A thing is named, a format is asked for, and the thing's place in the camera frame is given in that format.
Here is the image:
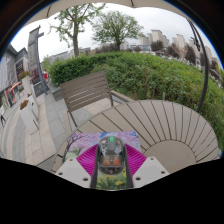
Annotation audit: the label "round-crowned green tree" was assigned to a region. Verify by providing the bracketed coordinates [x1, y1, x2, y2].
[91, 10, 146, 52]

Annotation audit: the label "grey slatted outdoor chair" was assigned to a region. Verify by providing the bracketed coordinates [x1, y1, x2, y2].
[59, 70, 135, 128]

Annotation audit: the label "flower print mouse pad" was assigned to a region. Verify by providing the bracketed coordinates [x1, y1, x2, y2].
[63, 130, 143, 191]

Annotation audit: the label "sparse-leaved tall tree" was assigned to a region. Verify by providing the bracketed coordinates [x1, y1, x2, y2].
[49, 3, 106, 58]

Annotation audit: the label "beige parasol canopy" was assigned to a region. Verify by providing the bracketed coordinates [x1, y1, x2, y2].
[26, 0, 188, 27]

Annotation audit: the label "white flower planter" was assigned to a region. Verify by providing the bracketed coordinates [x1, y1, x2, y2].
[19, 99, 40, 135]
[18, 70, 39, 105]

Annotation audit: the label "distant apartment buildings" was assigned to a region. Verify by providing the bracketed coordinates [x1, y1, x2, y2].
[139, 29, 221, 73]

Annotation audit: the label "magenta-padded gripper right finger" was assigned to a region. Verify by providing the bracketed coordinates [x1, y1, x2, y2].
[122, 143, 170, 190]

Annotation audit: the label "grey storefront building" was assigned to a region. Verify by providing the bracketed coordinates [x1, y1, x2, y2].
[0, 44, 29, 111]

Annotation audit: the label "dark curved parasol pole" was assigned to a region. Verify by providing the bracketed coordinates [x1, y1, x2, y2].
[186, 19, 210, 114]

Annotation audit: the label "grey sign pylon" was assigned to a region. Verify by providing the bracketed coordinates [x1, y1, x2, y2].
[27, 25, 51, 98]

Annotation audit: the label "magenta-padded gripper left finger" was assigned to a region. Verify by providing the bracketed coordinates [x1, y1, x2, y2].
[54, 143, 101, 190]

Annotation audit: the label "transparent computer mouse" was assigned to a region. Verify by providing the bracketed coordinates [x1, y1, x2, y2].
[97, 135, 127, 176]

